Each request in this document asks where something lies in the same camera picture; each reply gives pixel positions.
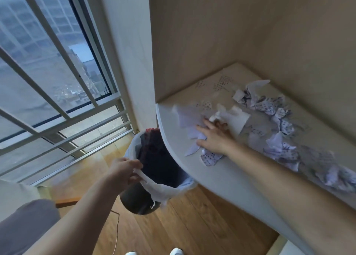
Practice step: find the person's left hand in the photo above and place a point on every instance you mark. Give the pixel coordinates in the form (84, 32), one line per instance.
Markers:
(122, 172)

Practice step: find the person's right hand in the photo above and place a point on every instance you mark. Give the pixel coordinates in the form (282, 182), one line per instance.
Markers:
(218, 140)

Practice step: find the person's right thumb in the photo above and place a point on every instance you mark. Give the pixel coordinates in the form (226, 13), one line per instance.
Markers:
(202, 144)

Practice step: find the person's left fingers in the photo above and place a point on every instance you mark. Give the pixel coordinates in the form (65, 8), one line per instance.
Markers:
(135, 168)

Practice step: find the person's right middle finger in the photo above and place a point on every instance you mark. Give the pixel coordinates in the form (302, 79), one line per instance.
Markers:
(210, 123)

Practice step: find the white torn paper sheet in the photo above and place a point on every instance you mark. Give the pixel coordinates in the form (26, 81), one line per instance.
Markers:
(187, 121)

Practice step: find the dark round trash bin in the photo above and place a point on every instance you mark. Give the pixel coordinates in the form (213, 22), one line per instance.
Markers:
(155, 157)

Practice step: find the white plastic bin liner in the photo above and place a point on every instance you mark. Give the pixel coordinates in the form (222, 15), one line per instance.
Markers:
(160, 190)

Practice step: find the person's left forearm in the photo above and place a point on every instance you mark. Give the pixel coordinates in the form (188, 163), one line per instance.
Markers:
(80, 218)

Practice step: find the person's right forearm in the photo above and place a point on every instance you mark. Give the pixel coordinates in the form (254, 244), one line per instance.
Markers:
(283, 190)

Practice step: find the small dotted paper scrap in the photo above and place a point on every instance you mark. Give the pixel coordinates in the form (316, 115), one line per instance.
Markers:
(210, 159)

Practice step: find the crumpled white paper piece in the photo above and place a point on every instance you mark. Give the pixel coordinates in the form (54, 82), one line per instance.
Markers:
(236, 118)

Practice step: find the pile of printed paper scraps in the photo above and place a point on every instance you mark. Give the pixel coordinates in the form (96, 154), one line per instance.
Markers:
(275, 118)

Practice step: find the white metal window guard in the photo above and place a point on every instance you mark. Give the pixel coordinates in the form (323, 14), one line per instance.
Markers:
(64, 140)

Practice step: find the person's white shoe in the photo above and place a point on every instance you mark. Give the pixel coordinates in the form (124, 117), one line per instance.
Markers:
(176, 251)
(131, 253)

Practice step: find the cream seat cushion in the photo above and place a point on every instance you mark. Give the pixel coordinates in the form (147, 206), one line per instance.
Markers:
(15, 197)

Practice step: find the grey fabric garment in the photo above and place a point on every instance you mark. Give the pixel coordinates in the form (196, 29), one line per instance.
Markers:
(25, 227)

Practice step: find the wooden chair frame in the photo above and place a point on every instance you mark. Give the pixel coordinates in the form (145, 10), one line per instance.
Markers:
(68, 202)

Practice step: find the glass window with frame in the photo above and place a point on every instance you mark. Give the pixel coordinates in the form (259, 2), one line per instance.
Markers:
(41, 54)

